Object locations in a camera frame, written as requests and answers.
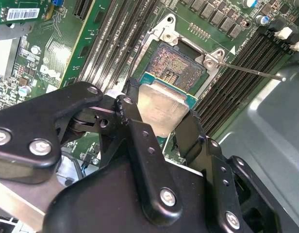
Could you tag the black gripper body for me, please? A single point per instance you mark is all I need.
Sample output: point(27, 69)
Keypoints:
point(103, 201)

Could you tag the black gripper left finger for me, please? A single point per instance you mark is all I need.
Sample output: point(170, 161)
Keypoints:
point(30, 121)

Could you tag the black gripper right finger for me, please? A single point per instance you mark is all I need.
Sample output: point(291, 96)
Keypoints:
point(212, 174)

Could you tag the silver square CPU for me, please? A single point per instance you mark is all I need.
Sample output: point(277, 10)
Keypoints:
point(161, 106)

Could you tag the thin metal locking lever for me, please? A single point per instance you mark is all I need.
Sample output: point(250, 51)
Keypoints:
point(249, 71)

